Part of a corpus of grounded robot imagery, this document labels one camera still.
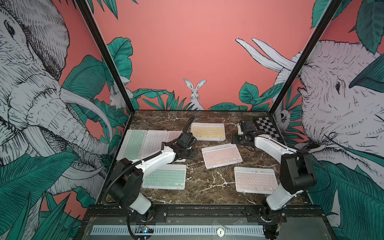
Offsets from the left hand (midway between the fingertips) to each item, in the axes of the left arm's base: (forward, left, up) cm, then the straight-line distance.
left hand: (194, 151), depth 88 cm
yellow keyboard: (+19, -13, -7) cm, 24 cm away
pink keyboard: (+1, -16, -9) cm, 18 cm away
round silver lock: (-39, -11, -8) cm, 42 cm away
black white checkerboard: (+24, -54, -6) cm, 60 cm away
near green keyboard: (-12, +17, -8) cm, 22 cm away
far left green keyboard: (+10, +41, -8) cm, 43 cm away
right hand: (+10, -26, 0) cm, 28 cm away
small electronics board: (-36, +25, -8) cm, 45 cm away
